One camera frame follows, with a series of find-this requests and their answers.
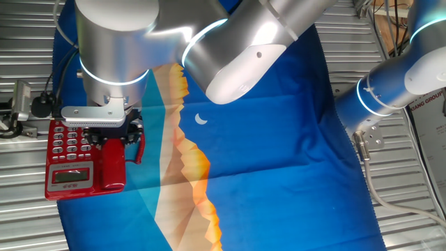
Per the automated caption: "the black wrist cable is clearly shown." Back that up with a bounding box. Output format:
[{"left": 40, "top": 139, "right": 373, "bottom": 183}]
[{"left": 43, "top": 48, "right": 79, "bottom": 97}]

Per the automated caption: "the black cable bundle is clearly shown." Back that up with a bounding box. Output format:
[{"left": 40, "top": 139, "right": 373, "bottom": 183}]
[{"left": 371, "top": 0, "right": 412, "bottom": 59}]

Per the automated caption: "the red telephone base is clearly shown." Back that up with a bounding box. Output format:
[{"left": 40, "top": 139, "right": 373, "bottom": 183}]
[{"left": 44, "top": 118, "right": 125, "bottom": 201}]

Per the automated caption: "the white device at edge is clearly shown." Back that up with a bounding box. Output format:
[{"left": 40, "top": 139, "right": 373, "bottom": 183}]
[{"left": 0, "top": 100, "right": 38, "bottom": 139}]

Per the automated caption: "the silver camera on stand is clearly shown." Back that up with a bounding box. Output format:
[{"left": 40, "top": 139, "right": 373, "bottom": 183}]
[{"left": 12, "top": 79, "right": 31, "bottom": 122}]

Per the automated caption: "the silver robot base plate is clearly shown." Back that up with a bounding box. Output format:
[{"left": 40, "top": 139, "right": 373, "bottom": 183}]
[{"left": 351, "top": 122, "right": 385, "bottom": 151}]

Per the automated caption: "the blue landscape print cloth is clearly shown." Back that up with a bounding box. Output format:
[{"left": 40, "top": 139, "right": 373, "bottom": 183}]
[{"left": 52, "top": 0, "right": 387, "bottom": 251}]

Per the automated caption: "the thick grey robot cable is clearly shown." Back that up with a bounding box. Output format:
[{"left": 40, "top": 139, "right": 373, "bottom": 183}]
[{"left": 353, "top": 132, "right": 446, "bottom": 229}]

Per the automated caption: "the white printed sign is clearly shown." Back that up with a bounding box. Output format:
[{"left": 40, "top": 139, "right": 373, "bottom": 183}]
[{"left": 407, "top": 86, "right": 446, "bottom": 217}]

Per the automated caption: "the brown wooden board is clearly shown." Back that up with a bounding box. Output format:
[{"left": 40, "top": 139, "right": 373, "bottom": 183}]
[{"left": 374, "top": 13, "right": 400, "bottom": 56}]

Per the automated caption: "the red coiled telephone cord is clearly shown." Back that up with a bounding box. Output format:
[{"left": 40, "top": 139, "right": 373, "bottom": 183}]
[{"left": 125, "top": 132, "right": 146, "bottom": 165}]

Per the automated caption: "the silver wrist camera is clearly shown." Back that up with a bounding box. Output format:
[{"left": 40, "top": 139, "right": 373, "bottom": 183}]
[{"left": 60, "top": 96, "right": 134, "bottom": 128}]

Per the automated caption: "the red telephone handset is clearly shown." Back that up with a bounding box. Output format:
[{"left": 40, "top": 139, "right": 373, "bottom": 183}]
[{"left": 100, "top": 138, "right": 127, "bottom": 191}]

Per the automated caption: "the black cable with plug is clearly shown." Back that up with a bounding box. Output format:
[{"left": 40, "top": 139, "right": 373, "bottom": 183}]
[{"left": 31, "top": 47, "right": 80, "bottom": 119}]

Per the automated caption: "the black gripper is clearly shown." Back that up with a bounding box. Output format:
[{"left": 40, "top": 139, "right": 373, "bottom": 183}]
[{"left": 82, "top": 108, "right": 144, "bottom": 148}]

